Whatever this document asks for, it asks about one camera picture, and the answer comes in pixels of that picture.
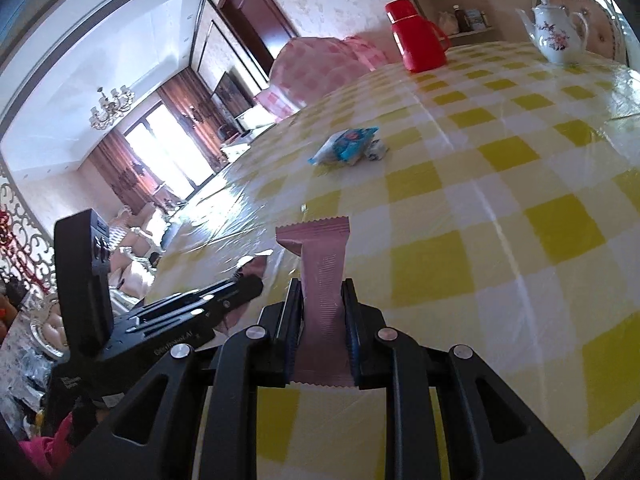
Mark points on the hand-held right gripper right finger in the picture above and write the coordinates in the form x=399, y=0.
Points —
x=352, y=345

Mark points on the small blue white candy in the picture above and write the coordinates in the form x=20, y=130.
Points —
x=376, y=151

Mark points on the silver tray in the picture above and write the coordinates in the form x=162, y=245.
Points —
x=47, y=335

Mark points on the beige bag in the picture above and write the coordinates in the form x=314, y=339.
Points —
x=448, y=24

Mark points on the red thermos jug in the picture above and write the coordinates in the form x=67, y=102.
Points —
x=415, y=40

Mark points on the white ornate railing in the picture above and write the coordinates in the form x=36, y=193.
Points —
x=25, y=240

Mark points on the ornate white chair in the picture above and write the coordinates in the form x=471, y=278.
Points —
x=607, y=35

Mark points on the chandelier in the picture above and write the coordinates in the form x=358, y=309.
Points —
x=110, y=110

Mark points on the blue white snack packet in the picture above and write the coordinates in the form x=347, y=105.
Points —
x=340, y=147

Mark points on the brown curtain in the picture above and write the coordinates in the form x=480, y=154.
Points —
x=185, y=110
x=120, y=170

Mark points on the blue box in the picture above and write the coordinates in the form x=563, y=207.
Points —
x=477, y=20

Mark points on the dark wooden door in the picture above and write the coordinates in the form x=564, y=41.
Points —
x=255, y=10

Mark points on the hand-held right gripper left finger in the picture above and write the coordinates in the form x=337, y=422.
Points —
x=295, y=345

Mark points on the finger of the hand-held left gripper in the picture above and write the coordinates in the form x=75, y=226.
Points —
x=235, y=297
x=190, y=297

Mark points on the white floral teapot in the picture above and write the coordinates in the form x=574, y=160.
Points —
x=555, y=35

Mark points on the beige sofa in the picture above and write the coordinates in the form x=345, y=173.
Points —
x=135, y=260

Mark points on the pink snack packet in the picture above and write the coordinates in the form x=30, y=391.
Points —
x=322, y=285

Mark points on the television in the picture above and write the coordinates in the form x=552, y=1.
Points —
x=232, y=92

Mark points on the brown bottle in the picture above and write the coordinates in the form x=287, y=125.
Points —
x=461, y=20

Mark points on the yellow checked tablecloth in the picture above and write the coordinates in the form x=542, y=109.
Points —
x=500, y=210

